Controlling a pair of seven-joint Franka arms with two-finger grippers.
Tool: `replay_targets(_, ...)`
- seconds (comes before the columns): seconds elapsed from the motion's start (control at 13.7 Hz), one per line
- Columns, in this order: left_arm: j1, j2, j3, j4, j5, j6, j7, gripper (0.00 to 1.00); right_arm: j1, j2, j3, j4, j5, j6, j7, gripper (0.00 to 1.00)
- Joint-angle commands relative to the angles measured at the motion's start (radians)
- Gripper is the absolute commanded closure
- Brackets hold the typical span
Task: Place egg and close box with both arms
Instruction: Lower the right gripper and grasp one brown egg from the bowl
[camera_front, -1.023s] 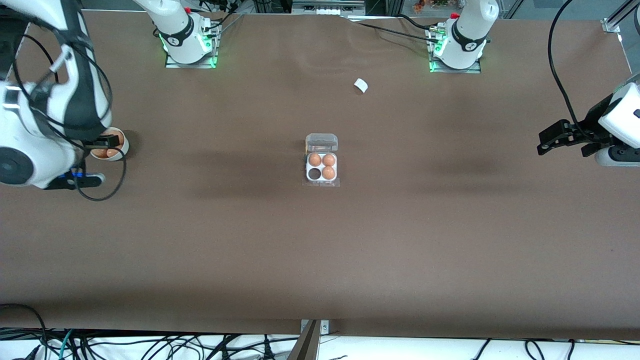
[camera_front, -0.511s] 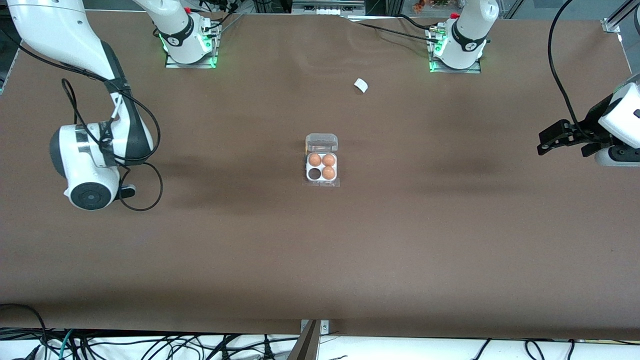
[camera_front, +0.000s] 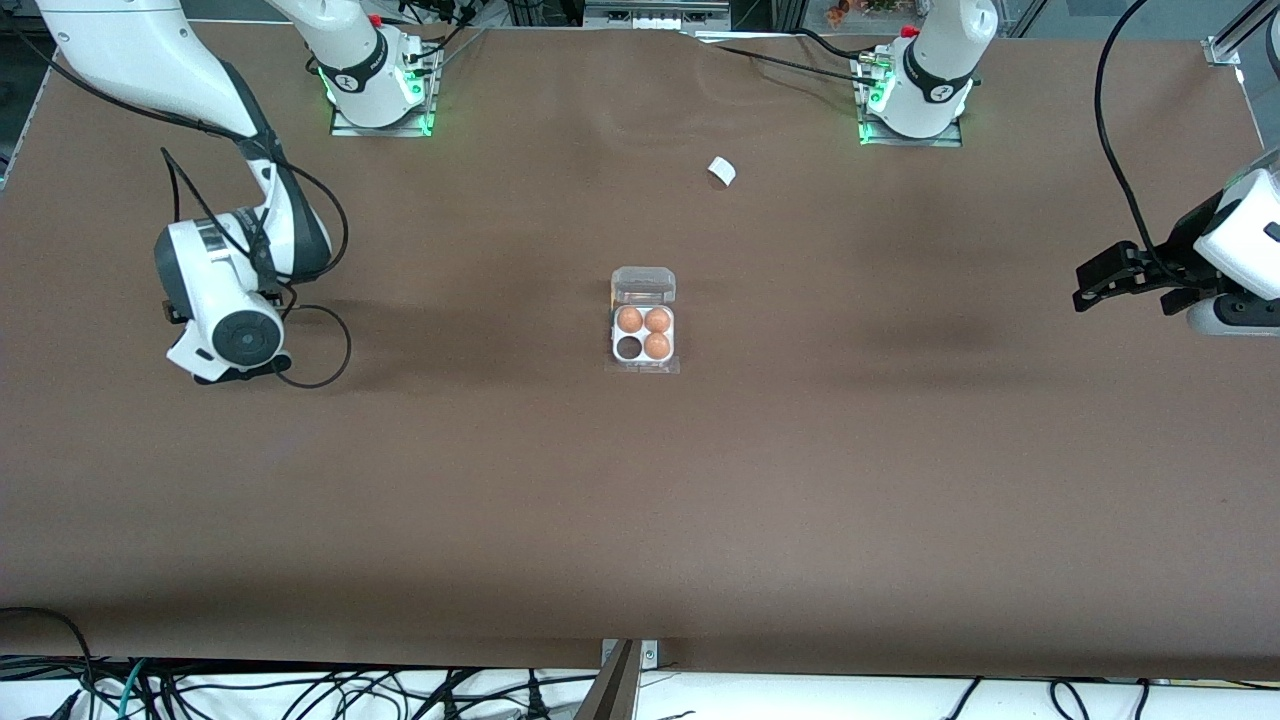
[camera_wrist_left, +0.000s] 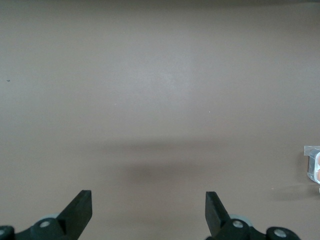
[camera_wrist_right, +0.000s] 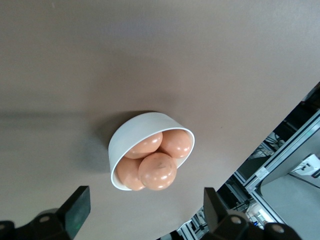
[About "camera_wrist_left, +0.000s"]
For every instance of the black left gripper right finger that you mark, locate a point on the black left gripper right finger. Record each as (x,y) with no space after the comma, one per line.
(215,215)

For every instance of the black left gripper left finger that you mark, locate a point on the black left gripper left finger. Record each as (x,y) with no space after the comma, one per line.
(75,215)

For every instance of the clear plastic egg box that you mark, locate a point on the clear plastic egg box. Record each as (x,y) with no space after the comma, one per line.
(311,165)

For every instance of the brown egg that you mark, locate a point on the brown egg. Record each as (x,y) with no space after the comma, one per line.
(318,176)

